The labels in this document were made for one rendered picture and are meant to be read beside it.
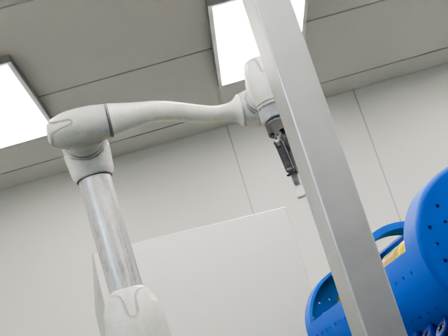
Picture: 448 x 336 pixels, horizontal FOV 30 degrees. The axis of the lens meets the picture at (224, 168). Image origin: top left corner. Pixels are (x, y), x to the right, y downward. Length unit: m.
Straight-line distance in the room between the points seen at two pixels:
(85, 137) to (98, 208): 0.22
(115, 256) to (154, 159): 4.79
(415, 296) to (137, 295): 0.87
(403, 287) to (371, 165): 5.60
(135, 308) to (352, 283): 1.08
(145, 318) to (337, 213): 1.05
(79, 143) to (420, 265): 1.22
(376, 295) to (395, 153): 6.06
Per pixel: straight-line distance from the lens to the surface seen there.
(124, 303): 2.21
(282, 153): 2.38
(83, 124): 2.40
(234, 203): 7.04
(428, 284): 1.52
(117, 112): 2.41
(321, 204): 1.22
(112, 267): 2.45
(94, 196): 2.50
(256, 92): 2.45
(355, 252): 1.21
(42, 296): 7.11
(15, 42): 5.17
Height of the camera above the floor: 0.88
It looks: 18 degrees up
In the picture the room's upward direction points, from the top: 17 degrees counter-clockwise
